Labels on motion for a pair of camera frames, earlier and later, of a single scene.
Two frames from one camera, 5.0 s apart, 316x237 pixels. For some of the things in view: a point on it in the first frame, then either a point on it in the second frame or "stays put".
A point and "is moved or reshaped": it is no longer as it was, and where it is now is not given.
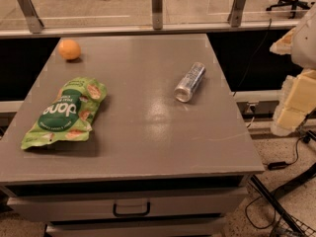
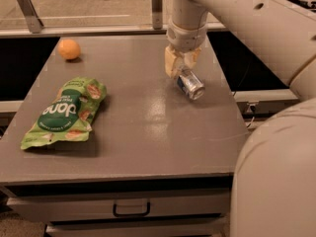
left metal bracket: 35,23 stays put
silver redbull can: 186,86 is moved or reshaped
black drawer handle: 147,212 stays put
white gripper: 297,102 to 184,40
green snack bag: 69,116 stays put
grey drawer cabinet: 150,166 stays put
